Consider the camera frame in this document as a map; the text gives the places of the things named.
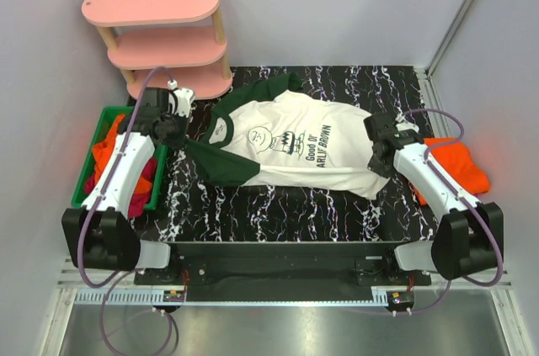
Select white and green t-shirt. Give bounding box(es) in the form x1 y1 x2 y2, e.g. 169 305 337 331
186 73 388 199

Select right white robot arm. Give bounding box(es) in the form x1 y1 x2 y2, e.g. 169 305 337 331
364 113 504 287

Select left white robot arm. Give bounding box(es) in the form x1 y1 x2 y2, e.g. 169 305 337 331
61 88 195 271

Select green plastic bin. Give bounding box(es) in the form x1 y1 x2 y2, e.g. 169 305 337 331
71 106 168 211

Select magenta t-shirt in bin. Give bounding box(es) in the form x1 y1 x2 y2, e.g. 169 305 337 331
83 157 157 218

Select orange t-shirt in bin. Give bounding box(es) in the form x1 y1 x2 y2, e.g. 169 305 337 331
84 114 157 194

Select orange folded t-shirt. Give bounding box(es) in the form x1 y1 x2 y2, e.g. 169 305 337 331
424 138 491 196

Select pink three-tier wooden shelf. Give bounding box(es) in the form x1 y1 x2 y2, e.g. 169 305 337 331
82 0 232 99

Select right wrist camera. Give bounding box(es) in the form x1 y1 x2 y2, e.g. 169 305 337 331
395 117 419 134

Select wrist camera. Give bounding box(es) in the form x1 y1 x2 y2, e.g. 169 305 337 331
395 117 419 134
168 80 195 118

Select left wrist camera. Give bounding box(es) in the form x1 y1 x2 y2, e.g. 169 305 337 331
168 80 195 118

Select aluminium corner frame post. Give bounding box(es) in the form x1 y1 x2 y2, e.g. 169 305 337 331
424 0 477 78

